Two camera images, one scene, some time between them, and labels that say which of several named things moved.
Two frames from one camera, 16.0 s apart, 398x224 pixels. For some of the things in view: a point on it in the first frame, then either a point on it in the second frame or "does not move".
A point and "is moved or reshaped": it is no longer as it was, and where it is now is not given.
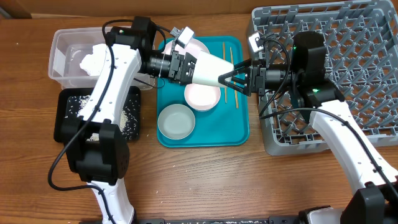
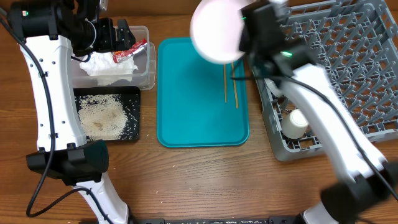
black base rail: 209,221 does not move
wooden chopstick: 236,96 does not move
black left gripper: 177,60 -> 109,43
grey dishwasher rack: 360,44 does not move
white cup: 208,68 -> 294,124
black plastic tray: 69,103 does not move
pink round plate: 194,47 -> 216,30
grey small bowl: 176,121 is moved or reshaped
